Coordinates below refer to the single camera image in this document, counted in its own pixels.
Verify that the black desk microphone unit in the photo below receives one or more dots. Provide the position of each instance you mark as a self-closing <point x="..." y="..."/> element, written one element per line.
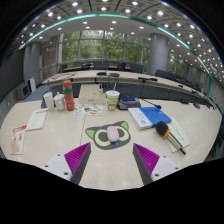
<point x="128" y="102"/>
<point x="43" y="104"/>

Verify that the cat-shaped grey green mouse pad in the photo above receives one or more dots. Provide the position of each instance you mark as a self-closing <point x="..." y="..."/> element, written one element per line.
<point x="96" y="138"/>

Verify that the white lidded mug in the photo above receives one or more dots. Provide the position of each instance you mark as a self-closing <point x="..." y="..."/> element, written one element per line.
<point x="59" y="102"/>

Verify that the blue and white book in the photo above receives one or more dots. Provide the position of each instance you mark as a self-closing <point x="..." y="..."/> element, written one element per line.
<point x="153" y="116"/>

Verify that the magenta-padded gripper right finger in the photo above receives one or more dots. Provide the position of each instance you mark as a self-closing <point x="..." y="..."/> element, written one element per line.
<point x="148" y="159"/>

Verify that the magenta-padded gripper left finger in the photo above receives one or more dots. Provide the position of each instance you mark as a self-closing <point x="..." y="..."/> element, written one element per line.
<point x="75" y="158"/>

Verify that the colourful sticker sheet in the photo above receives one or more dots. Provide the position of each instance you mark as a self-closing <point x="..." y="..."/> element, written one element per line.
<point x="87" y="110"/>

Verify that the ceiling lights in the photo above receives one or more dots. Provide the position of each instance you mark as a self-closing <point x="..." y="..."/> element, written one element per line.
<point x="116" y="15"/>

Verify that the white paper with text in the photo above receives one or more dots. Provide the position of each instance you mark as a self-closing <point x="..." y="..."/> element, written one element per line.
<point x="180" y="133"/>

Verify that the dark office chairs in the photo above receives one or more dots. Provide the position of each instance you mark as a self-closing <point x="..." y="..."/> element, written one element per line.
<point x="100" y="65"/>

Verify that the red and white leaflet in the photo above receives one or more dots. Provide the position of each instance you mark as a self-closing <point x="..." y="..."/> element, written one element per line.
<point x="18" y="140"/>

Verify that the white leaning board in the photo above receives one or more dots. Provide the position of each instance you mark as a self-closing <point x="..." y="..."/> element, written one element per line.
<point x="32" y="85"/>

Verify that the beige cardboard box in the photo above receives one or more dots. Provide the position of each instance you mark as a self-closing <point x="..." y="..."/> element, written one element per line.
<point x="90" y="95"/>

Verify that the green printed paper cup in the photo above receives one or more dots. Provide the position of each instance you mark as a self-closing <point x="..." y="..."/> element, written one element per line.
<point x="112" y="101"/>

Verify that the red drink bottle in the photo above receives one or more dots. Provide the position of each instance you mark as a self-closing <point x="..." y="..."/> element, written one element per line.
<point x="68" y="98"/>

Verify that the white printed paper sheet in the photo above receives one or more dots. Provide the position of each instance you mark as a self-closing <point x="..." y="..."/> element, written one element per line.
<point x="37" y="119"/>

